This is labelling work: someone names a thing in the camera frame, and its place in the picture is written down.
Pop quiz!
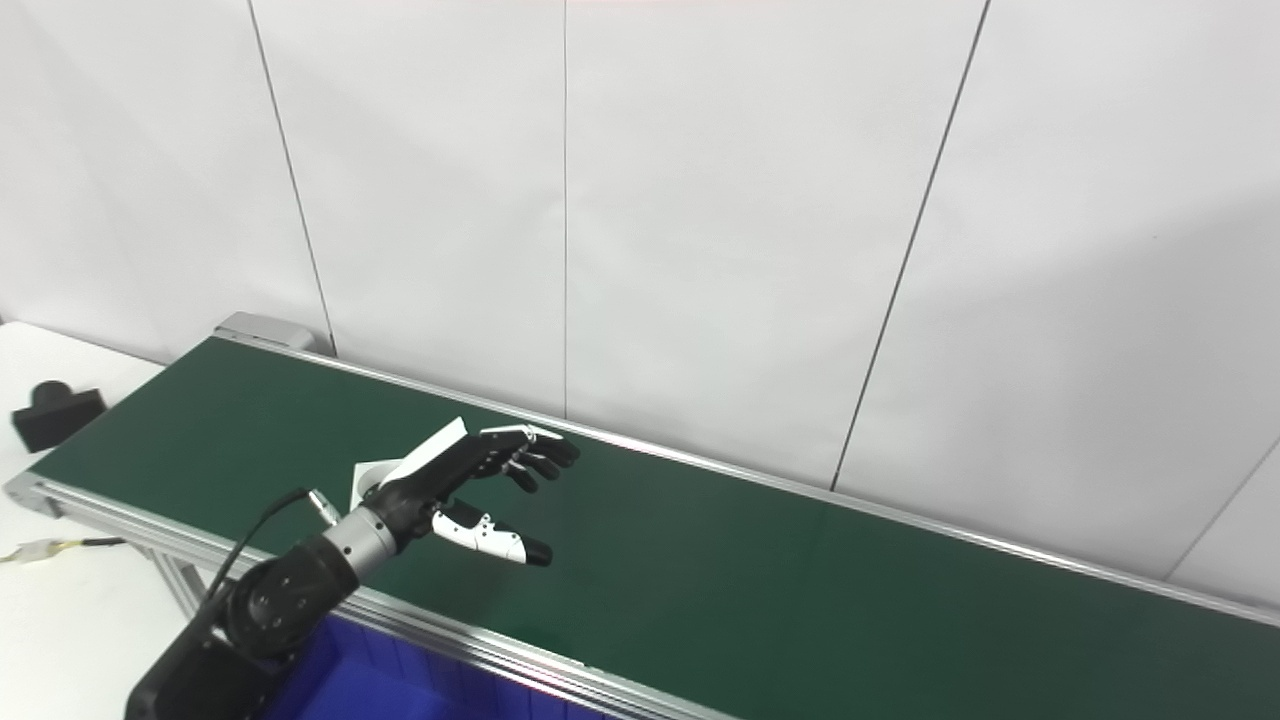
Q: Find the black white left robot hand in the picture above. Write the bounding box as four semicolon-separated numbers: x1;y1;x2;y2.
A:
372;418;581;569

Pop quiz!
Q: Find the blue plastic bin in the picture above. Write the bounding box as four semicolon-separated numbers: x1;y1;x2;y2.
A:
262;615;621;720

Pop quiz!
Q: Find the green conveyor belt aluminium frame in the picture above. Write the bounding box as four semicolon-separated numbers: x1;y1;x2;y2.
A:
5;312;1280;720

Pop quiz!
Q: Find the black block part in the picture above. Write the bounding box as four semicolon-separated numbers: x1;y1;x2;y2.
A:
12;380;108;453

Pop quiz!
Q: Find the white block part round hole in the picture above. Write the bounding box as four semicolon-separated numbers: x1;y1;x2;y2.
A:
350;458;406;508

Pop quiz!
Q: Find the grey conveyor end housing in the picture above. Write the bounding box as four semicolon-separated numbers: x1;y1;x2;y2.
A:
215;312;336;356

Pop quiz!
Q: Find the aluminium conveyor leg frame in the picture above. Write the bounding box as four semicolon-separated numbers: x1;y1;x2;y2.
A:
140;545;216;621

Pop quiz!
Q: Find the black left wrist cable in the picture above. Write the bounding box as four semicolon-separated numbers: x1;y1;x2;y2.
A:
205;487;341;621

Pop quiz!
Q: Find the white connector with cable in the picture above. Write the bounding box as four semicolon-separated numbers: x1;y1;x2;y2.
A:
0;537;126;566

